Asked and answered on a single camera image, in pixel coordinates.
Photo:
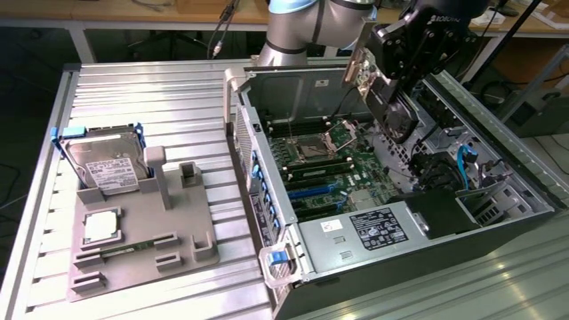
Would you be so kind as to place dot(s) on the black RAM slot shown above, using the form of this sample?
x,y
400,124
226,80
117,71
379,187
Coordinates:
x,y
294,124
298,132
311,162

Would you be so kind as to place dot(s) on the blue slot latch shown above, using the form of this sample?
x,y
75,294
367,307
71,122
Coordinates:
x,y
268,200
272,211
266,187
276,224
256,166

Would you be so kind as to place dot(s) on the blue expansion slot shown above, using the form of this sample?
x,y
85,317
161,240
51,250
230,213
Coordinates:
x,y
316,192

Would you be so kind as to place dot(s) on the thin metal locking lever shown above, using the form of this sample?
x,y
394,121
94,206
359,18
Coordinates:
x,y
291,130

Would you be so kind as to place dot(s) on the grey aluminium frame post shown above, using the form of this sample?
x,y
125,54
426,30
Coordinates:
x,y
532,87

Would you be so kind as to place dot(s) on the CPU socket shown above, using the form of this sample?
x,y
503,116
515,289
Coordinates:
x,y
311,146

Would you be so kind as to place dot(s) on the hard disk in blue caddy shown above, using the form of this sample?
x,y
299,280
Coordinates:
x,y
107,160

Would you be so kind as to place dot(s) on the green motherboard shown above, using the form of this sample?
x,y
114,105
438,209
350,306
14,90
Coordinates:
x,y
370,166

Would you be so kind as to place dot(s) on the wooden desk white frame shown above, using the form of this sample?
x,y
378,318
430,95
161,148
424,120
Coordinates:
x,y
534,28
111,15

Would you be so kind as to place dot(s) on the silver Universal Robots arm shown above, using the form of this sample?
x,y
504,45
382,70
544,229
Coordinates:
x,y
294,30

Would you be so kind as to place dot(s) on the metal socket cover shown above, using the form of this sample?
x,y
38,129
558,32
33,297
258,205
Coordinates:
x,y
340,133

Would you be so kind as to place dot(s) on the grey parts rack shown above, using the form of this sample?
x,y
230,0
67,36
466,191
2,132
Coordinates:
x,y
147,266

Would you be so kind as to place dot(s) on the black equipment box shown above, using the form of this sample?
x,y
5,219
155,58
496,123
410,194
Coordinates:
x,y
534,116

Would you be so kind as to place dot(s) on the silver power supply unit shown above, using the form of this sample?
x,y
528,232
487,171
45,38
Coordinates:
x,y
330,256

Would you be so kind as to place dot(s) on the grey slotted disk bay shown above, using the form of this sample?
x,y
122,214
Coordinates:
x,y
494,203

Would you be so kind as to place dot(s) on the grey perforated disk bay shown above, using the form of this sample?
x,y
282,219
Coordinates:
x,y
400,156

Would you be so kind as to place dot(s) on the black expansion slot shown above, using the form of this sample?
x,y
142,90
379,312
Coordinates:
x,y
316,209

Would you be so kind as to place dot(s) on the black slanted pole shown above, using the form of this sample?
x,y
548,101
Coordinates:
x,y
507,33

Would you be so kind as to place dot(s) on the white box black insert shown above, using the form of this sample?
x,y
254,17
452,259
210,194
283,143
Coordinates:
x,y
490,20

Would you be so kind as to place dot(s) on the silver CPU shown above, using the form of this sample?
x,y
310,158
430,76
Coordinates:
x,y
102,226

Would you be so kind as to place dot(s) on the black tripod legs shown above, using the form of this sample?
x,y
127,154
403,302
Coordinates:
x,y
175,35

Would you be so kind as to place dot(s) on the green RAM stick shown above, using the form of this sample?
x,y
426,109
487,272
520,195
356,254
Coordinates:
x,y
320,169
129,250

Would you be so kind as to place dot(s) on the blue case release latch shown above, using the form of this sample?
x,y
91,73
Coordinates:
x,y
276,258

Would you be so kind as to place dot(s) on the open grey PC case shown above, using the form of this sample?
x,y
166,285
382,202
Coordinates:
x,y
490,253

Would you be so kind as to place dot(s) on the black desk device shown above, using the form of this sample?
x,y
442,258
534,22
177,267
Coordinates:
x,y
507,10

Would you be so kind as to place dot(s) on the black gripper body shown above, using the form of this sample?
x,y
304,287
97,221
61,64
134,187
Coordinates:
x,y
444,13

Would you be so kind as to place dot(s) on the black Nvidia graphics card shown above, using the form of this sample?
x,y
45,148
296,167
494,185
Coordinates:
x,y
400,123

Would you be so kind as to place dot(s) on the silver chipset heatsink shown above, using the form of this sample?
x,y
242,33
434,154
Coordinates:
x,y
363,200

